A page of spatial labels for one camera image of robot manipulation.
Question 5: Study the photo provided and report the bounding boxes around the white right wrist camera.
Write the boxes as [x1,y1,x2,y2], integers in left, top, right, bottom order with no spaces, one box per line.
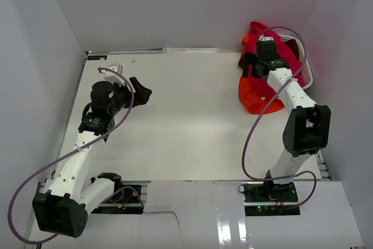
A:
[258,35,274,42]

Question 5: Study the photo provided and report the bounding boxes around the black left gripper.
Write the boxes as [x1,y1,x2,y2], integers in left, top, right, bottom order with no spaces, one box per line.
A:
[108,77,152,116]

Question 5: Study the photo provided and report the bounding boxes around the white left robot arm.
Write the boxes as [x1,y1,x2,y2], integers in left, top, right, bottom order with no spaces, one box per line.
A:
[32,77,152,238]

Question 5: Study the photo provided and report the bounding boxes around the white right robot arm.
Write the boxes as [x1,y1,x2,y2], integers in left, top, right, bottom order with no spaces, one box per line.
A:
[242,36,331,202]

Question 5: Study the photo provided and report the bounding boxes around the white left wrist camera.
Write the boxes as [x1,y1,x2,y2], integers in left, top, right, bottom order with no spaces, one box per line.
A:
[104,64,123,84]

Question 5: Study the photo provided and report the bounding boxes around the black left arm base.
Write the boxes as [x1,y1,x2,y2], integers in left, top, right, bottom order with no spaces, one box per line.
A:
[93,188,143,215]

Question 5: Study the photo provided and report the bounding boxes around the magenta t shirt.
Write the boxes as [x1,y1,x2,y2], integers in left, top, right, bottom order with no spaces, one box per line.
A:
[238,21,304,104]

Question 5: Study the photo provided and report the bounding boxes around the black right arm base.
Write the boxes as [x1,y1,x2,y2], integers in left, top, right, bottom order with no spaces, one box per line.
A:
[238,182,300,217]

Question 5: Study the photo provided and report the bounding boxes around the orange t shirt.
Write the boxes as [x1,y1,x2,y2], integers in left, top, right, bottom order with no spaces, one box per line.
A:
[238,36,273,115]

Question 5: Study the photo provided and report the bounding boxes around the white plastic basket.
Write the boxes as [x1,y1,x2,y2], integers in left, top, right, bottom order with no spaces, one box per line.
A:
[280,34,314,89]

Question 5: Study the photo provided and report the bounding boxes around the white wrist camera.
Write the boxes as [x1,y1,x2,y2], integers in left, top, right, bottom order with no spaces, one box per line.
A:
[258,35,274,42]
[104,64,123,84]

